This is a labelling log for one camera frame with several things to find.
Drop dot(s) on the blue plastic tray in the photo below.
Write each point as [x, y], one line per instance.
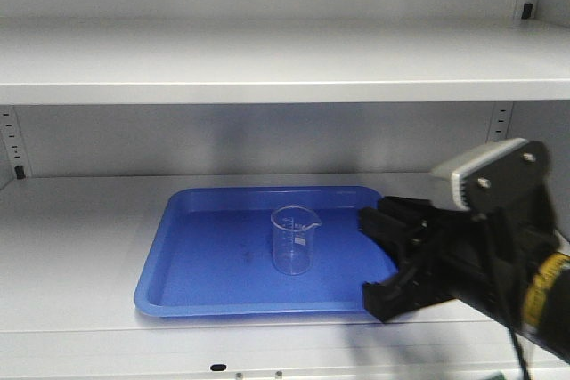
[212, 254]

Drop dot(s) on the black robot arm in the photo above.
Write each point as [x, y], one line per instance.
[546, 306]

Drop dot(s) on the clear glass beaker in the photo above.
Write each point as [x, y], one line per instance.
[293, 238]

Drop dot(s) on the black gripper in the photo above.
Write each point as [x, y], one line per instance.
[485, 256]

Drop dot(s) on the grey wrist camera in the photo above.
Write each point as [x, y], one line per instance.
[498, 175]

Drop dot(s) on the grey cabinet shelf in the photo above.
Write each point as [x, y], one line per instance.
[131, 61]

